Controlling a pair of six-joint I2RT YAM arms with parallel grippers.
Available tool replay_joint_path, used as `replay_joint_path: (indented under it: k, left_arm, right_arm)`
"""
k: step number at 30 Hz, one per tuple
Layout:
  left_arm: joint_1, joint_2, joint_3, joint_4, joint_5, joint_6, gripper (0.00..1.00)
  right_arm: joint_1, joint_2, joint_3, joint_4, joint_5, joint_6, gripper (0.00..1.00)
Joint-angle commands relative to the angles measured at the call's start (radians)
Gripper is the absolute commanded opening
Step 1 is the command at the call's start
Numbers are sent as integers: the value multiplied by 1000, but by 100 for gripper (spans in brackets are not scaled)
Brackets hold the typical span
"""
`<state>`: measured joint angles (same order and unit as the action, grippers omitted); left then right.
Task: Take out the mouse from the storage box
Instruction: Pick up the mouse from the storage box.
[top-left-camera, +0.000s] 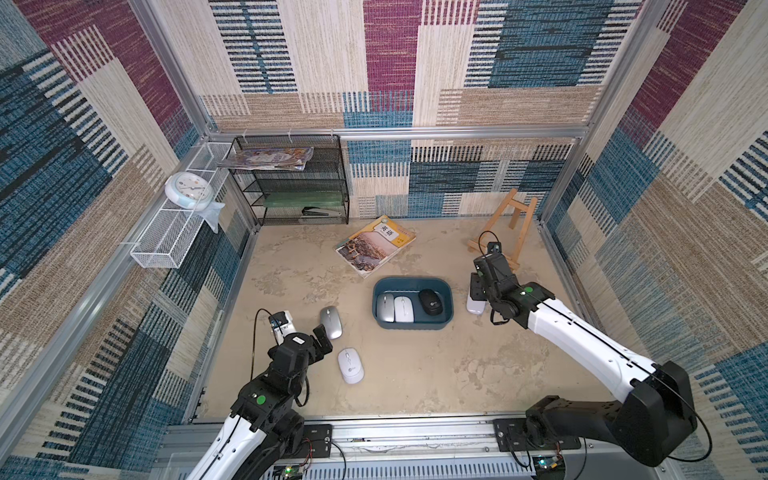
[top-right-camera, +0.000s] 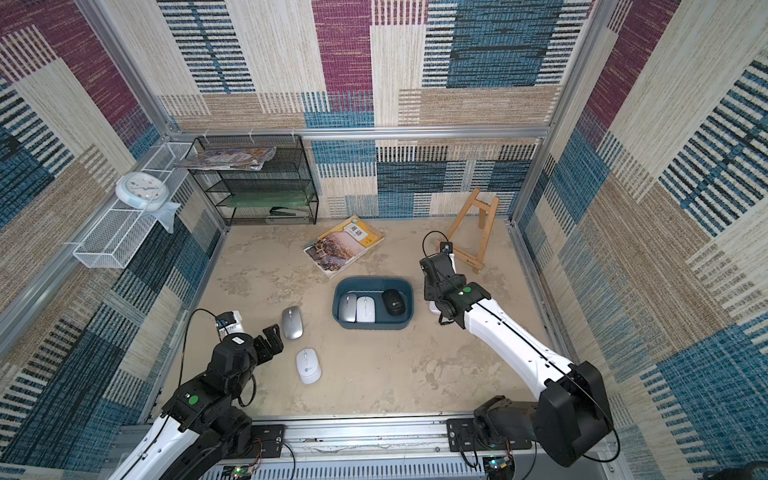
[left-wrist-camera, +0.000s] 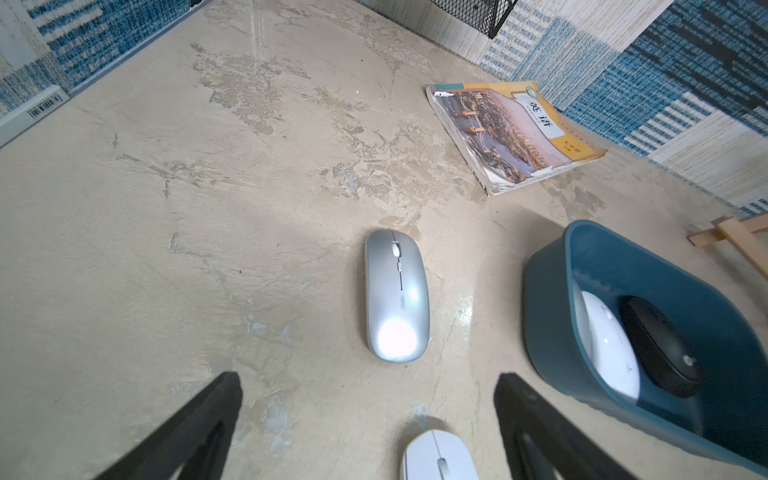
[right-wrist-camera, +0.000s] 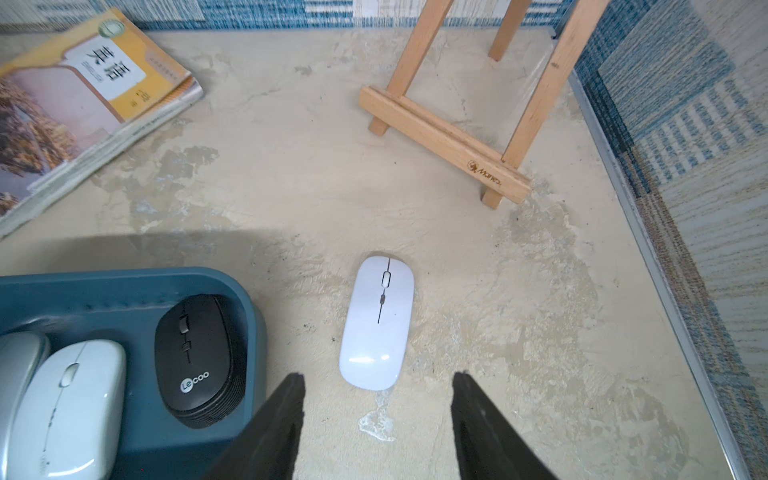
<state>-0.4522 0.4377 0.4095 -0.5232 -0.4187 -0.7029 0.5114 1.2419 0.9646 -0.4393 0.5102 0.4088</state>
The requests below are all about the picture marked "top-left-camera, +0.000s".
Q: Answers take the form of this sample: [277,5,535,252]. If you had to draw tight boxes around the silver slim mouse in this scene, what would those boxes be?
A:
[320,306,343,340]

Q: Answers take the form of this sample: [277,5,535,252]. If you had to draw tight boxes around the white ribbed mouse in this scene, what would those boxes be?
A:
[338,348,365,385]

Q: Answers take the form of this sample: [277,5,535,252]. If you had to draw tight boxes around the black Lecoo mouse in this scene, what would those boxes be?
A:
[418,289,444,316]

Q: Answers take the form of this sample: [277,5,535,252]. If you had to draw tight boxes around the white slim mouse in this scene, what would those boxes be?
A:
[466,292,487,315]

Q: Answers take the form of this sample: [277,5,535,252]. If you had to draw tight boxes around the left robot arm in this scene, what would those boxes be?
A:
[189,325,333,479]

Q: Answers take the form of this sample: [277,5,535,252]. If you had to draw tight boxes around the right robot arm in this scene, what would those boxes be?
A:
[470,252,704,467]

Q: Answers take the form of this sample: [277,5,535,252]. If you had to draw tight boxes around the silver mouse in box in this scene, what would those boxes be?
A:
[376,293,395,323]

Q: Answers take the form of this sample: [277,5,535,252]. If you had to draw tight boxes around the teal plastic storage box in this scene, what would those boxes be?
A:
[372,276,454,330]

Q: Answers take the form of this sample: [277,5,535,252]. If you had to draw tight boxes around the white mouse in box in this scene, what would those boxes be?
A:
[394,296,415,323]

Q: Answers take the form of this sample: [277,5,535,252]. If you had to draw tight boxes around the small wooden easel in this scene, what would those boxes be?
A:
[466,188,539,272]

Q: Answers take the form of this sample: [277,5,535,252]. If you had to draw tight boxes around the yellow textbook on table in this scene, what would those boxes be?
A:
[335,215,416,278]

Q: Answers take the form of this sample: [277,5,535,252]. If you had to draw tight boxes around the black stapler on shelf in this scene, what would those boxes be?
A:
[302,206,342,218]

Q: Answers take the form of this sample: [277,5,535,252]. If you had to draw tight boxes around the magazine on shelf top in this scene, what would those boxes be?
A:
[217,147,315,171]

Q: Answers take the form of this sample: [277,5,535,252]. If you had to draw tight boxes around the white round clock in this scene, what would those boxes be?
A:
[164,171,213,211]

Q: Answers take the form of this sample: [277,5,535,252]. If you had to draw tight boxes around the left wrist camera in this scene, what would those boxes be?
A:
[268,311,296,345]

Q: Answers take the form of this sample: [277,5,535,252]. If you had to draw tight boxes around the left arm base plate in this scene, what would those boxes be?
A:
[283,423,333,461]

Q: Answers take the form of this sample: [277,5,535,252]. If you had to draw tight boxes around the black wire mesh shelf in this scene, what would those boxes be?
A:
[226,134,350,227]

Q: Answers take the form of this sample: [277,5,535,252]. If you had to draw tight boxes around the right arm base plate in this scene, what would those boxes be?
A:
[492,417,582,452]

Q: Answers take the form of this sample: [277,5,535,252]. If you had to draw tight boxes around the white wire wall basket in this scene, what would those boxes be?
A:
[131,142,232,269]

